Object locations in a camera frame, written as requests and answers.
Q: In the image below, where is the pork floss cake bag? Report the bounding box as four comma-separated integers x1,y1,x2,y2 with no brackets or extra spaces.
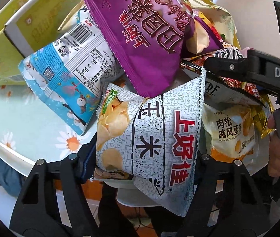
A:
202,103,261,165

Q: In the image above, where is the grey corn chips bag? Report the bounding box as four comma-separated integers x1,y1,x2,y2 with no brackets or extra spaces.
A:
96,71,205,217

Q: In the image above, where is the purple potato chips bag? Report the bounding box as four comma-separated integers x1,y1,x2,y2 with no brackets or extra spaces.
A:
85,0,223,97

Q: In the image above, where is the blue white snack bag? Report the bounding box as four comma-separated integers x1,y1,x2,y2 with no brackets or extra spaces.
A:
18,6,123,135

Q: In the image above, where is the person right hand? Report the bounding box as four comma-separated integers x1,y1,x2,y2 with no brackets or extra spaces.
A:
267,115,280,178

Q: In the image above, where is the gold snack bag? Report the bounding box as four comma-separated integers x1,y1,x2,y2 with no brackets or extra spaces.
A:
250,94,274,139

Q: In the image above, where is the green cardboard box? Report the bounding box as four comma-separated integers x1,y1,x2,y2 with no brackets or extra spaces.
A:
0,0,81,86

